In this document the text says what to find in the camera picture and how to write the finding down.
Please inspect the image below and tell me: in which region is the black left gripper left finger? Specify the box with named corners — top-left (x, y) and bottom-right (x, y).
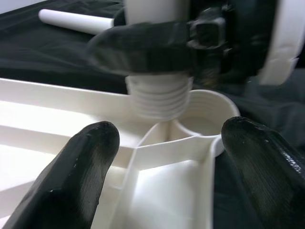
top-left (0, 120), bottom-right (121, 229)

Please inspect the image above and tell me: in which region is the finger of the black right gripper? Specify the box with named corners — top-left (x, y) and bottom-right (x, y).
top-left (86, 21), bottom-right (199, 77)

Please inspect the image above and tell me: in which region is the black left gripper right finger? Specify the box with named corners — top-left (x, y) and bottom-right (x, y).
top-left (221, 116), bottom-right (305, 229)

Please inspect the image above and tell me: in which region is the white plastic table leg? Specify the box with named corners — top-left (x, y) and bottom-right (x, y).
top-left (124, 0), bottom-right (193, 121)
top-left (38, 9), bottom-right (115, 35)

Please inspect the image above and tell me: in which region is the white plastic children table top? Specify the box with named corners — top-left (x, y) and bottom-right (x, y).
top-left (0, 77), bottom-right (240, 229)

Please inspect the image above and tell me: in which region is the black table cloth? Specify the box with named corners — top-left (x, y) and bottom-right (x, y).
top-left (0, 0), bottom-right (305, 229)

